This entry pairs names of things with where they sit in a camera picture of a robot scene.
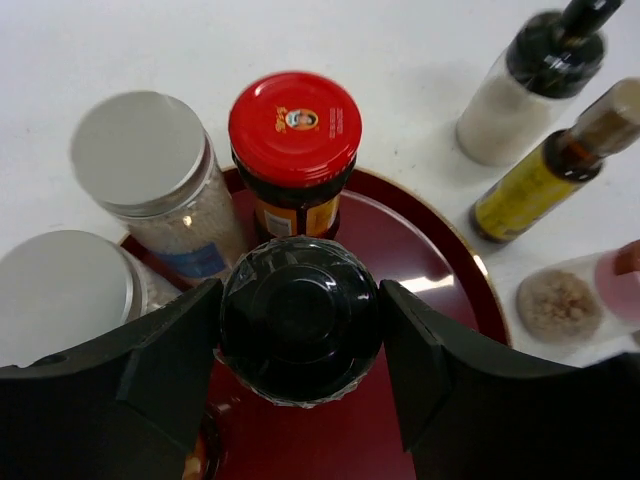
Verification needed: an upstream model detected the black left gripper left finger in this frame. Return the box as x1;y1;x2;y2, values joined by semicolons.
1;280;223;479

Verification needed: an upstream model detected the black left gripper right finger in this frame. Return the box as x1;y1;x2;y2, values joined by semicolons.
379;280;639;479

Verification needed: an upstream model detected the red cap chili jar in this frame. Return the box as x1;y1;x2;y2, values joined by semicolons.
182;411;223;480

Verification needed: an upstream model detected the silver cap shaker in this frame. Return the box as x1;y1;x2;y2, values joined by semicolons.
69;91;248;285
1;230;181;367

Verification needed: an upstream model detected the black lid spice jar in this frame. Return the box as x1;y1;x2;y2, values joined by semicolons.
216;236;382;408

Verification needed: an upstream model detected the white powder glass jar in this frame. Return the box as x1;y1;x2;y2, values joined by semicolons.
456;1;622;167

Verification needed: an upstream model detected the red cap sauce jar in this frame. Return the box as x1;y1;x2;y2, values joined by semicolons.
228;71;362;239

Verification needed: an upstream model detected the pink lid seasoning jar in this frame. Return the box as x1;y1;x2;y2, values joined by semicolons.
516;241;639;346

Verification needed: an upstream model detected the red round tray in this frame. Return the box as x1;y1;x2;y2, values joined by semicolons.
118;167;513;480

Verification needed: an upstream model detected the yellow label oil bottle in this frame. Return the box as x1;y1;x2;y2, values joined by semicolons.
469;77;639;244

